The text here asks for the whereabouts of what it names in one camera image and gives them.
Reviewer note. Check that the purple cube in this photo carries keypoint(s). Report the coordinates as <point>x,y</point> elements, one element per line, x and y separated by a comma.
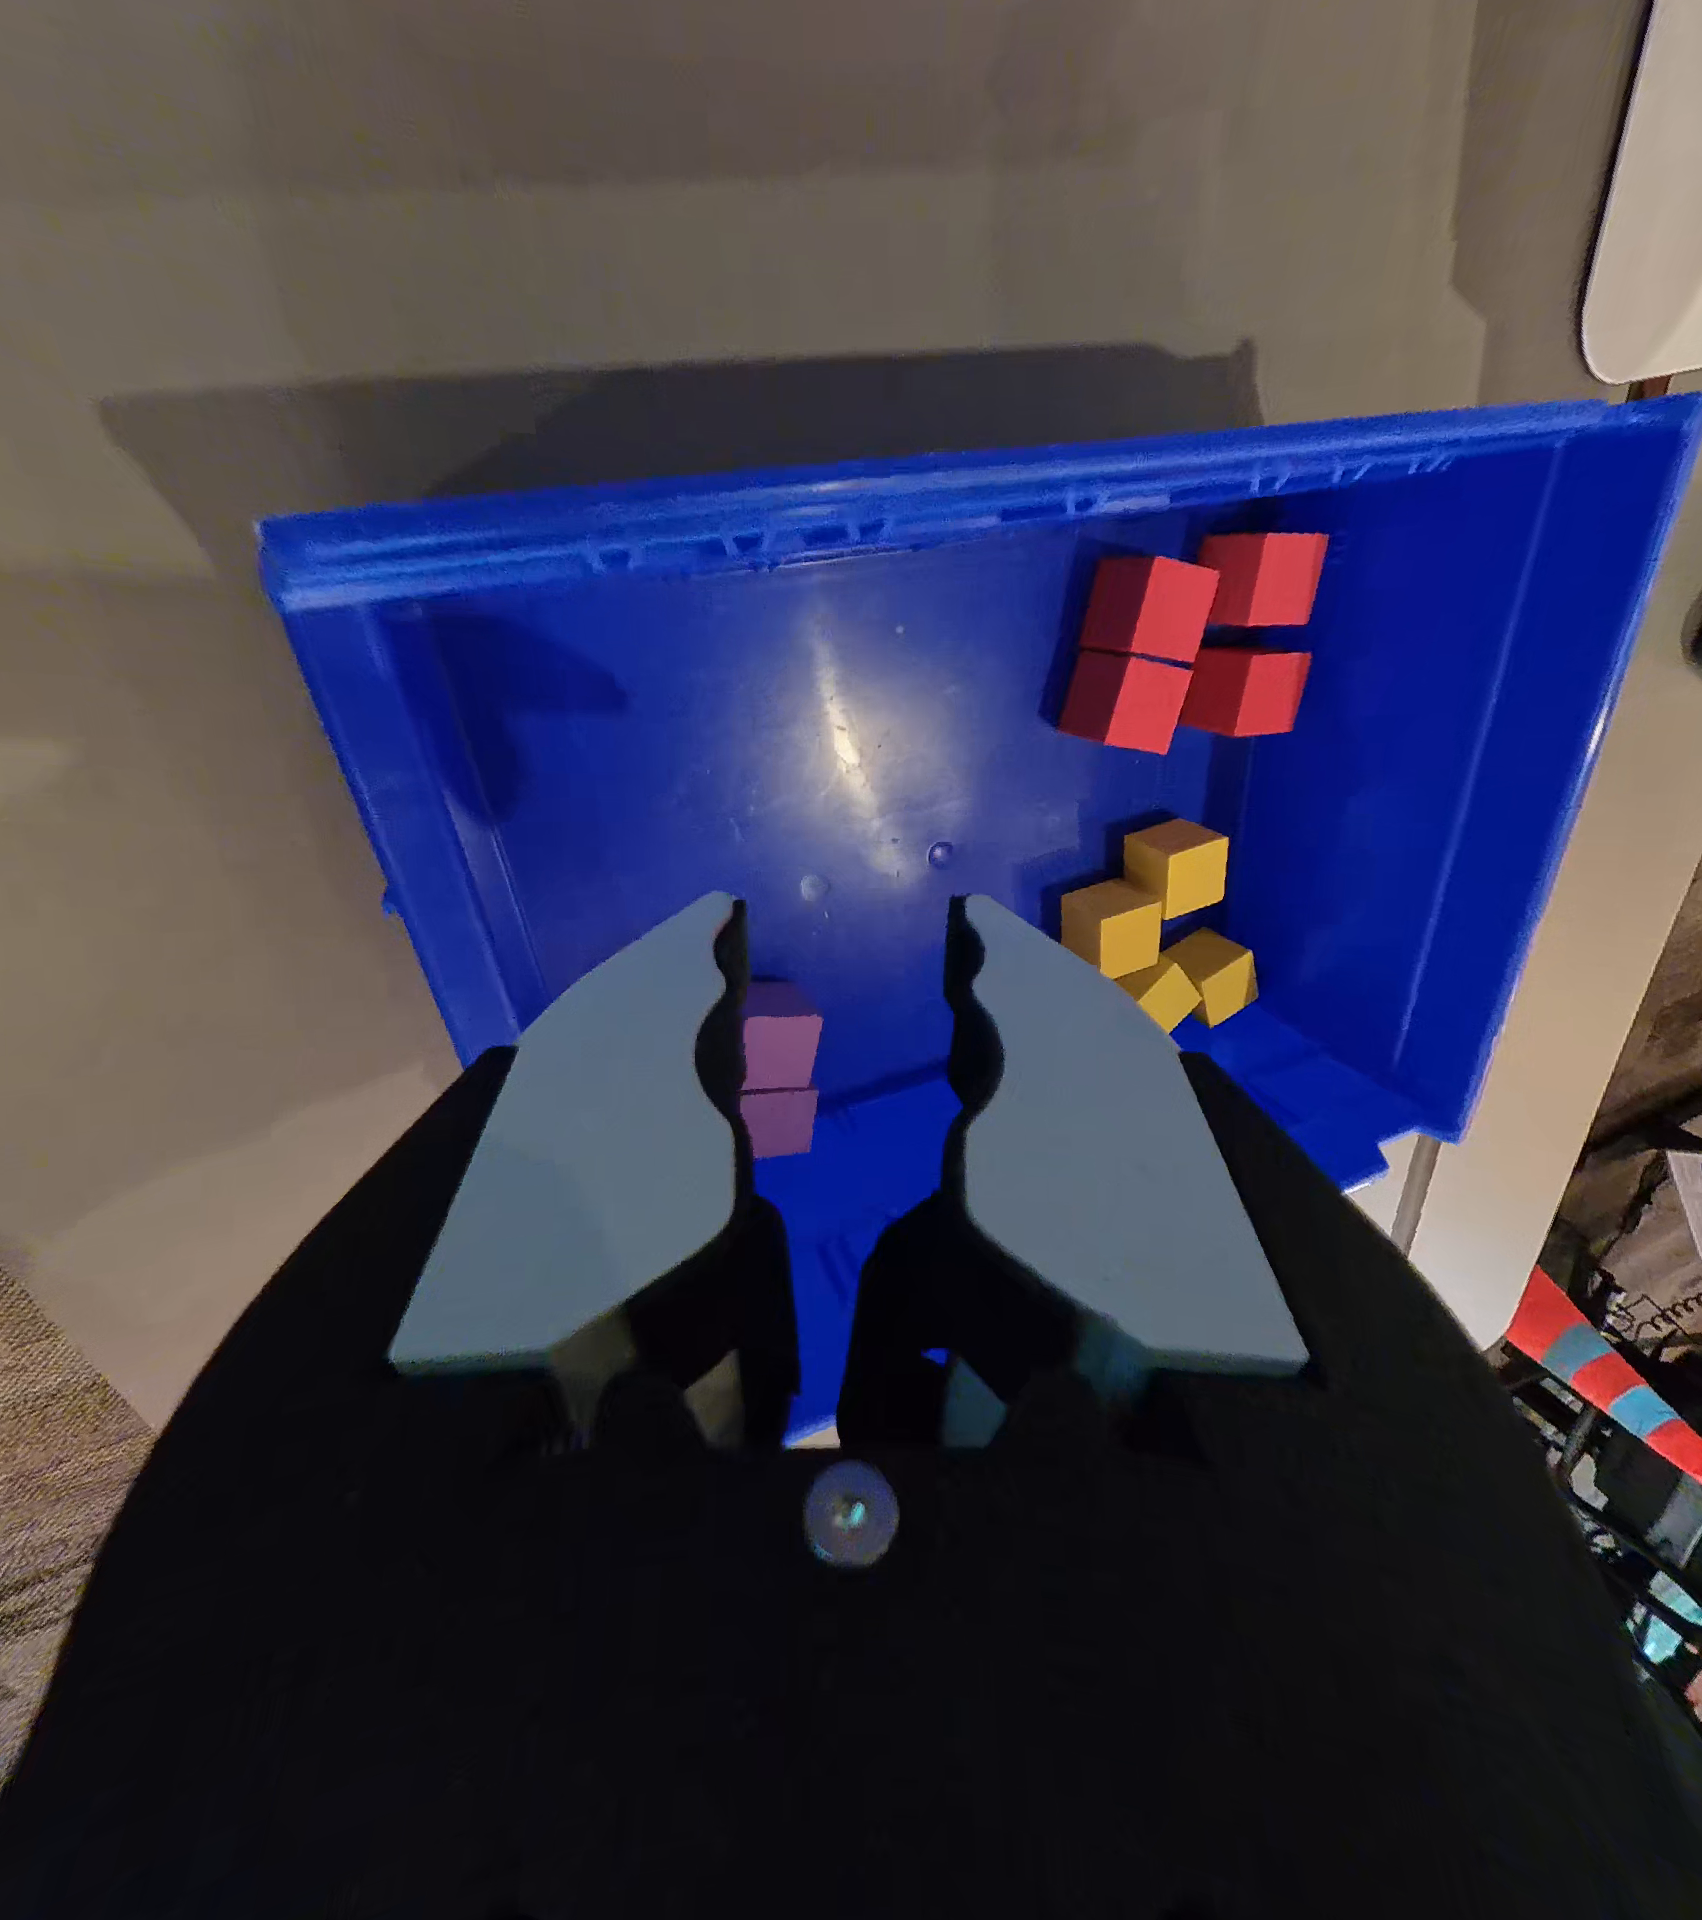
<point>779,1043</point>
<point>779,1122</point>

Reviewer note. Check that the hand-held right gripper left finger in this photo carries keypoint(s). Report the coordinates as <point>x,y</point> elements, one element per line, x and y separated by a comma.
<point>596,1185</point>

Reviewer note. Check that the orange traffic cone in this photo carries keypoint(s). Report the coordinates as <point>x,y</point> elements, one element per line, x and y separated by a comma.
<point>1616,1380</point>

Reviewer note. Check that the red cube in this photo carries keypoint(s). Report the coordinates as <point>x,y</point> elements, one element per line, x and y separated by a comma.
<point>1263,580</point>
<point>1149,607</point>
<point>1246,691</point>
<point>1123,700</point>

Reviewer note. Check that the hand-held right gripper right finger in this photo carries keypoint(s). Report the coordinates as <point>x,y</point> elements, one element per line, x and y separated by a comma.
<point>1122,1185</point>

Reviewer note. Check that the yellow cube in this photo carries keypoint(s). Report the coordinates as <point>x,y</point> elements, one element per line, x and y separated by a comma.
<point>1177,867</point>
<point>1156,992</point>
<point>1108,923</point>
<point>1212,972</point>

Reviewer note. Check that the blue plastic bin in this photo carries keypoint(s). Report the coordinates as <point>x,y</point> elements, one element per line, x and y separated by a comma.
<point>792,706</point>

